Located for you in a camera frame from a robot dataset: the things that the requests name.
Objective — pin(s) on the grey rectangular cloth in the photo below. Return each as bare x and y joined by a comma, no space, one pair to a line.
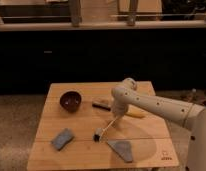
64,137

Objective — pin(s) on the dark brown bowl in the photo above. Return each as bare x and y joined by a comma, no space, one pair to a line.
71,101

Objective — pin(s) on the yellow banana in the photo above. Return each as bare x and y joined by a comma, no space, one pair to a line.
135,112

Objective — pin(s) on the white dish brush black head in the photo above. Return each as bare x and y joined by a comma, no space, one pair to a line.
99,132

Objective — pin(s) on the grey triangular cloth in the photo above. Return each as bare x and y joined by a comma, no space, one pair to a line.
122,148

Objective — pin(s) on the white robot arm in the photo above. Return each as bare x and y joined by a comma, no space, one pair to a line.
188,115

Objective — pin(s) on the tan sponge with dark base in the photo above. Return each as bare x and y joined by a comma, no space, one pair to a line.
102,104

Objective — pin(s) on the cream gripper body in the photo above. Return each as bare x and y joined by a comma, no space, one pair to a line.
117,117

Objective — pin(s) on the wooden railing shelf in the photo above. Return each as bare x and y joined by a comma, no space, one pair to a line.
49,15

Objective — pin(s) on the wooden folding table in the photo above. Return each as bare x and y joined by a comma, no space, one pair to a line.
149,137

